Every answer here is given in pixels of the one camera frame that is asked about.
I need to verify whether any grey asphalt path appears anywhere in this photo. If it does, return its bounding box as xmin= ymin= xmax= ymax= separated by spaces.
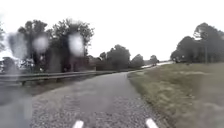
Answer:
xmin=29 ymin=68 xmax=174 ymax=128

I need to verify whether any row of trees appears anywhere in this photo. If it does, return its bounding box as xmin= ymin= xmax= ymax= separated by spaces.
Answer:
xmin=0 ymin=18 xmax=160 ymax=74

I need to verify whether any metal guardrail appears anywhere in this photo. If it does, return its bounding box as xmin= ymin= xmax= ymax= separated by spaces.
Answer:
xmin=0 ymin=69 xmax=128 ymax=86

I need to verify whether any robot's own part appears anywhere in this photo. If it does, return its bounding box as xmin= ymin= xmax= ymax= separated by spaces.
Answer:
xmin=72 ymin=119 xmax=85 ymax=128
xmin=145 ymin=117 xmax=160 ymax=128

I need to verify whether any grass verge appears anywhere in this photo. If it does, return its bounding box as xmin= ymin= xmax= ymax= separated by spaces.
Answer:
xmin=127 ymin=62 xmax=224 ymax=128

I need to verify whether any group of trees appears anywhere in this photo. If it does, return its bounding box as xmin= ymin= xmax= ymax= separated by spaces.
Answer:
xmin=169 ymin=22 xmax=224 ymax=64

